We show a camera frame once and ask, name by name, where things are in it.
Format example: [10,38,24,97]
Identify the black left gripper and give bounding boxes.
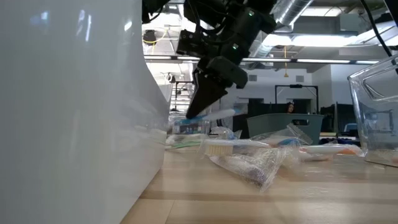
[186,55,249,119]

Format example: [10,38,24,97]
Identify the green toothbrush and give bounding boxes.
[164,138,206,151]

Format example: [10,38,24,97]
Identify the white plastic bin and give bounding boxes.
[0,0,171,224]

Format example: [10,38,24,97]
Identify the wide clear plastic bin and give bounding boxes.
[347,53,398,169]

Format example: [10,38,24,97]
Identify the teal plastic bin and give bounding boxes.
[246,113,325,146]

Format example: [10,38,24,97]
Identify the long ceiling light bar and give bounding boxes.
[144,55,380,65]

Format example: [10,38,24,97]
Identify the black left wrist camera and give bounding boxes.
[176,29,205,57]

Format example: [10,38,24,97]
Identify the black ceiling cable reel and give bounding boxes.
[142,29,169,46]

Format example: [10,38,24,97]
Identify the yellow hanging cord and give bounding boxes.
[282,45,289,78]

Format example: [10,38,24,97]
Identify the black station frame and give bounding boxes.
[274,83,319,115]

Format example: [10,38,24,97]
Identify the slim silver ventilation duct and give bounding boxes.
[248,0,315,60]

